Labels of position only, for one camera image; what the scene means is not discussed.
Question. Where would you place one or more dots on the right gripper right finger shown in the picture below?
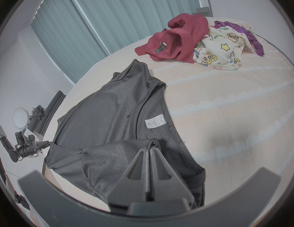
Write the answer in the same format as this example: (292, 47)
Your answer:
(158, 188)

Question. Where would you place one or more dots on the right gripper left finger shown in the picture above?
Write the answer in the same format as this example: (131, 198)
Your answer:
(137, 188)

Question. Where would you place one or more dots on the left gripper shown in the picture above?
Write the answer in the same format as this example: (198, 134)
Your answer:
(36, 145)

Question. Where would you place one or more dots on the black T-shirt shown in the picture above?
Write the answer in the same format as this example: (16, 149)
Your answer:
(109, 117)

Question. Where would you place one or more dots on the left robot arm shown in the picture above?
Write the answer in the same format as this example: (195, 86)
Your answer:
(12, 150)

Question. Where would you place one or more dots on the bed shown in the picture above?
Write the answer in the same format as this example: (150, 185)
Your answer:
(232, 103)

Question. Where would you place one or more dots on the round white mirror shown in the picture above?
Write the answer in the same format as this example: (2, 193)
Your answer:
(20, 118)

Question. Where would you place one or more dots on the dark grey garment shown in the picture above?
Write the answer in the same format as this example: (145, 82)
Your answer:
(37, 112)

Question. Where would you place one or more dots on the blue-green curtain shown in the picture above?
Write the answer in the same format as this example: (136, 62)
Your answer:
(128, 13)
(61, 36)

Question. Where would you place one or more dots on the dark red garment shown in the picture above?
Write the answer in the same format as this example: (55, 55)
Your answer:
(182, 39)

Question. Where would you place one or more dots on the white printed pyjama garment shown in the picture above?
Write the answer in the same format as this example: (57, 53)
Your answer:
(222, 51)

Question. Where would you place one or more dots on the purple garment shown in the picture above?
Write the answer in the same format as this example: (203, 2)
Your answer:
(256, 44)

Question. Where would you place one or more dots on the grey bedside table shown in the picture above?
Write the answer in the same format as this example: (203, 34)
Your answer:
(203, 11)

